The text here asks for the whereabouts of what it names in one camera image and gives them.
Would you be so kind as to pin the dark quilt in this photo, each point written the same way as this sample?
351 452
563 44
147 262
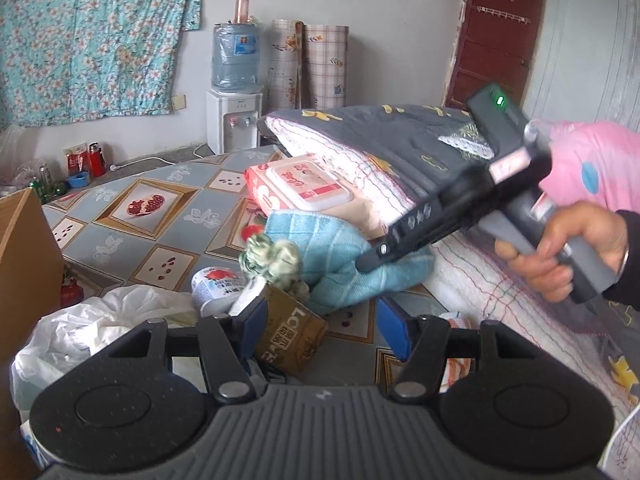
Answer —
400 140

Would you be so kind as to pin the green bottles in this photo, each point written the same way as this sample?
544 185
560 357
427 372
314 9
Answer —
47 185

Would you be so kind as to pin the blue water jug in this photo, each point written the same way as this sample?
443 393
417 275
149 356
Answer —
235 60

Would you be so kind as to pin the teal checked towel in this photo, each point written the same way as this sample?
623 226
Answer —
340 260

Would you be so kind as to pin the rolled checkered mat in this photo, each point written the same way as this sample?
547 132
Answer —
325 65

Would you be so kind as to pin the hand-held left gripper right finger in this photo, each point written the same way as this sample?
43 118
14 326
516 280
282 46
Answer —
392 327

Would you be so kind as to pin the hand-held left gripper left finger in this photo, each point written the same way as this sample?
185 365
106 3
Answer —
252 327

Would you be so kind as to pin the orange white packet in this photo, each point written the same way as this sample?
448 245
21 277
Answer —
457 375

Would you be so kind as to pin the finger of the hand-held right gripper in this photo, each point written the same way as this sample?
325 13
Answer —
400 245

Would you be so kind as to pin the green scrunchie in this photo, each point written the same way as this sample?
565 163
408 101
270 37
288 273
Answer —
265 257

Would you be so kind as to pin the white yogurt cup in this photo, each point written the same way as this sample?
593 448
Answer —
217 285

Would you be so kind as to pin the brown cardboard box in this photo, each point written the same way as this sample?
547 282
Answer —
25 270

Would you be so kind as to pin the white water dispenser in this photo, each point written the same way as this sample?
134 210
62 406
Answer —
235 130

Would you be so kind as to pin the dark red door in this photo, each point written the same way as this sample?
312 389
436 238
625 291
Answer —
495 35

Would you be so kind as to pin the white plastic bag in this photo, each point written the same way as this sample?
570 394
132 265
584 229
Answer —
100 320

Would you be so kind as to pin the brown carton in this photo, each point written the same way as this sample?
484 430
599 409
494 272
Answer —
290 330

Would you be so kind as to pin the pink wet wipes pack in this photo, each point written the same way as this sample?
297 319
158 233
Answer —
310 185

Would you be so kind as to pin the clear plastic bags pile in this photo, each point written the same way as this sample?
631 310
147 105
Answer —
20 165

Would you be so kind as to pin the wall hook rack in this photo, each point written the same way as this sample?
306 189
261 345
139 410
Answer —
502 12

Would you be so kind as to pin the pink bottle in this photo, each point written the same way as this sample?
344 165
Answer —
242 10

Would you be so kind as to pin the teal floral wall cloth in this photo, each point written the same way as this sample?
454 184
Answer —
90 35

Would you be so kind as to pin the person's right forearm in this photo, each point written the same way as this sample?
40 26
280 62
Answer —
632 260

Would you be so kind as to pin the wall socket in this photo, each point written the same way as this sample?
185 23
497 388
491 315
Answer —
179 102

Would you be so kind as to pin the person's right hand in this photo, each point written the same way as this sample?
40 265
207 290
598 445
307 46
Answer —
595 230

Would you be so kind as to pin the rolled fruit print mat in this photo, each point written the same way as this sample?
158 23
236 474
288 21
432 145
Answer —
285 65

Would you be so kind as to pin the person's pink clothing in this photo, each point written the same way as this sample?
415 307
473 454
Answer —
600 155

